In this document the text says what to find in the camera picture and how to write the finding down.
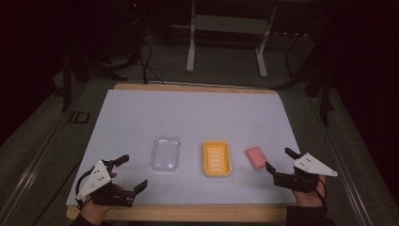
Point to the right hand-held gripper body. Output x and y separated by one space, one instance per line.
310 166

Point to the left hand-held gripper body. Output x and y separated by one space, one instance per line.
99 180

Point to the pink soap bar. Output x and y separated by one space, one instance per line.
256 157

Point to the person's left hand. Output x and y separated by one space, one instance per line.
94 213

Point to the person's right hand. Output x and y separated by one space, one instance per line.
309 199

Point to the clear plastic tray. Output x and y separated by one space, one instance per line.
165 153

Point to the yellow soap dish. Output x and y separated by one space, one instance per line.
217 158

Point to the black metal stand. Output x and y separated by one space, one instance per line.
324 97
66 84

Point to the white table mat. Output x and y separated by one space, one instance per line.
188 113

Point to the white metal stand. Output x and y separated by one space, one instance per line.
230 24

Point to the metal floor rail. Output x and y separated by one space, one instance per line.
29 175
343 163

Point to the black floor bracket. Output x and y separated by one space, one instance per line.
79 117

